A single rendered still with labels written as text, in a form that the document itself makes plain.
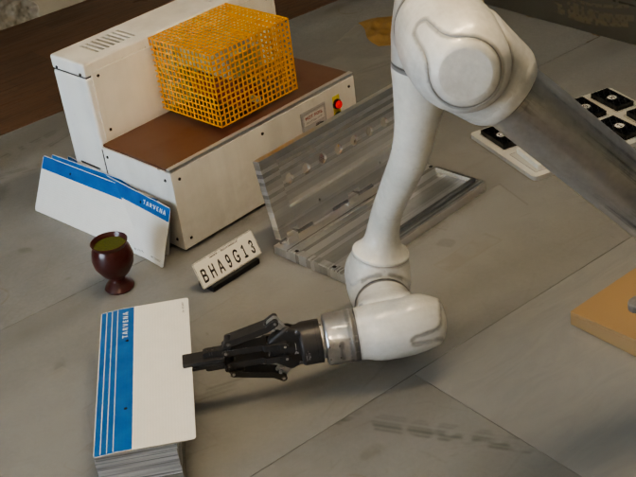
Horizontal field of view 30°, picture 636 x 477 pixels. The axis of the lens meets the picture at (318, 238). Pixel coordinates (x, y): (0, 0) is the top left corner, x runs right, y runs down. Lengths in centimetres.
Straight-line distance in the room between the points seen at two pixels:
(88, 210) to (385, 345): 92
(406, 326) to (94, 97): 92
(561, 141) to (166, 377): 77
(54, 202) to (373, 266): 94
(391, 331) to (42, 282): 85
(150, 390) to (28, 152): 124
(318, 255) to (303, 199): 13
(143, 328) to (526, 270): 74
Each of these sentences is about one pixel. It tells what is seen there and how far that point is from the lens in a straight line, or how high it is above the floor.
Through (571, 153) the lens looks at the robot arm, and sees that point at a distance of 169.
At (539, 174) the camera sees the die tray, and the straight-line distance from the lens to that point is 263.
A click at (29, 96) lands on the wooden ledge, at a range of 345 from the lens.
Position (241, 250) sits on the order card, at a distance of 241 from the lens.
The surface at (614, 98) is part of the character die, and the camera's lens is 293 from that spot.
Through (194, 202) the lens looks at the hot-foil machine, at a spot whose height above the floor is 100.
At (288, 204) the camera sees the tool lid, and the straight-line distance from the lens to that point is 241.
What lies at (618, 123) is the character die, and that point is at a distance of 281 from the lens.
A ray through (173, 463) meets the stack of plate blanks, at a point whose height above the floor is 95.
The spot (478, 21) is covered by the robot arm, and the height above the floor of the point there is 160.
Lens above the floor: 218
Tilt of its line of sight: 31 degrees down
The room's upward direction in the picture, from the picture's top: 8 degrees counter-clockwise
